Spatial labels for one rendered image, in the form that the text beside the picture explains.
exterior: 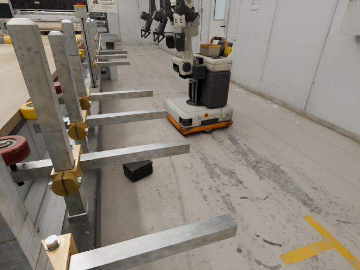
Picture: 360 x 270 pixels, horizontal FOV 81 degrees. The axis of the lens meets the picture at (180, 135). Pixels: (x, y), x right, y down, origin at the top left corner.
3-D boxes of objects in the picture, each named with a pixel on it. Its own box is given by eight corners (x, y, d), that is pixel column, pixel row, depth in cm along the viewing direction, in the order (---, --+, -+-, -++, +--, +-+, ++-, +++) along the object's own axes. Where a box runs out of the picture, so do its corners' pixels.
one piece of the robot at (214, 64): (204, 101, 292) (209, 35, 253) (227, 115, 248) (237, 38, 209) (182, 104, 280) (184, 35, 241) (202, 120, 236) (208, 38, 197)
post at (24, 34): (90, 218, 57) (36, 18, 35) (90, 229, 55) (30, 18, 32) (76, 222, 57) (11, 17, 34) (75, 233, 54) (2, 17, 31)
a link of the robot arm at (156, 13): (171, 10, 174) (167, 10, 182) (159, 3, 168) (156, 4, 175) (166, 25, 178) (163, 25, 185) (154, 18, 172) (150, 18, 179)
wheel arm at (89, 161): (185, 149, 62) (186, 136, 60) (189, 156, 59) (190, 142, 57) (12, 178, 50) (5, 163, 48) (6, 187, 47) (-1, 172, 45)
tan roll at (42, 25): (106, 29, 414) (105, 22, 408) (106, 30, 404) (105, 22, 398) (22, 29, 374) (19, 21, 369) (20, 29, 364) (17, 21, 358)
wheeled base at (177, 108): (207, 109, 305) (208, 91, 293) (233, 126, 254) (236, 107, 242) (163, 115, 281) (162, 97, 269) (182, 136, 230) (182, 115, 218)
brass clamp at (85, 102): (93, 99, 98) (91, 88, 96) (91, 109, 87) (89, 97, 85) (79, 100, 97) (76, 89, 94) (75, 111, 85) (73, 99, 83)
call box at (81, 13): (88, 19, 140) (86, 6, 137) (88, 19, 134) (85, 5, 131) (77, 19, 138) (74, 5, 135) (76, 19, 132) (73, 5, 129)
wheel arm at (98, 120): (164, 117, 83) (164, 106, 81) (166, 120, 80) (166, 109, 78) (38, 130, 70) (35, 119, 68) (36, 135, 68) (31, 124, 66)
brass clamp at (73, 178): (87, 159, 57) (83, 143, 55) (83, 193, 46) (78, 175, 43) (61, 163, 55) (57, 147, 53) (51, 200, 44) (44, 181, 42)
